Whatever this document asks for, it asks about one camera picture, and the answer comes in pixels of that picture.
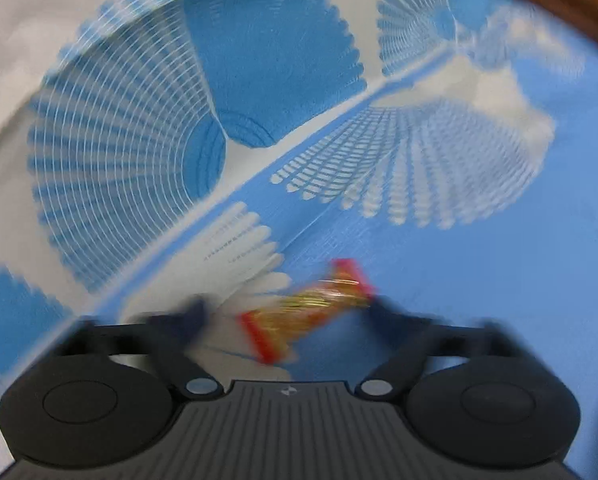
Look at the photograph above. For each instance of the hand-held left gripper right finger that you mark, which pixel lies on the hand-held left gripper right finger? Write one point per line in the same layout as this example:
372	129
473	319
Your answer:
389	320

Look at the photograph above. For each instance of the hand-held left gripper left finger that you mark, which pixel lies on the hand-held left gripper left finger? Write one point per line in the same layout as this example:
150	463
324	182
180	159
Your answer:
194	317

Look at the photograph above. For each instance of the small red gold candy bar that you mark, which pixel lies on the small red gold candy bar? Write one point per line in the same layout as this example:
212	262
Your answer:
304	310

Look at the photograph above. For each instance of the blue fan print blanket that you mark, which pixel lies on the blue fan print blanket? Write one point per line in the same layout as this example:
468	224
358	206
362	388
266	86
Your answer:
429	260

